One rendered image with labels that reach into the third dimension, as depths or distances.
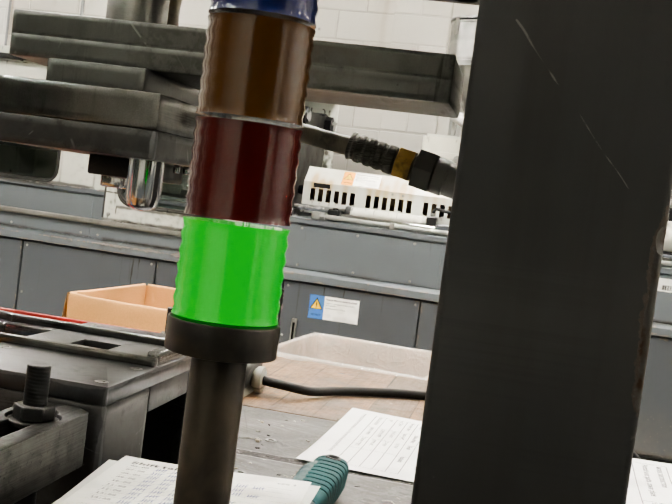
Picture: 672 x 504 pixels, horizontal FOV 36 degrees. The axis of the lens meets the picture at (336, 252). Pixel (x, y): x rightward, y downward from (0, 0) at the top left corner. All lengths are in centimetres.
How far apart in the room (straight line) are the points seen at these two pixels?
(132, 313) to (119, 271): 260
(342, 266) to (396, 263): 28
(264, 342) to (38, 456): 17
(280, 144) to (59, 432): 22
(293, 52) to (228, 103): 3
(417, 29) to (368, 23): 37
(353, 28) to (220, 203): 699
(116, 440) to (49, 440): 8
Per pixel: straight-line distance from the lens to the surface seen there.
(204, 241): 35
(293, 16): 35
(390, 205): 547
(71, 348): 64
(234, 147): 35
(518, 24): 54
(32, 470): 50
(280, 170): 35
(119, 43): 61
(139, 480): 52
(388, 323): 515
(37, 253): 582
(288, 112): 35
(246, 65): 35
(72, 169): 575
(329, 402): 101
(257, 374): 99
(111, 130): 57
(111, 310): 302
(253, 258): 35
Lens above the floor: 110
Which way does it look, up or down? 3 degrees down
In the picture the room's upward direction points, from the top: 8 degrees clockwise
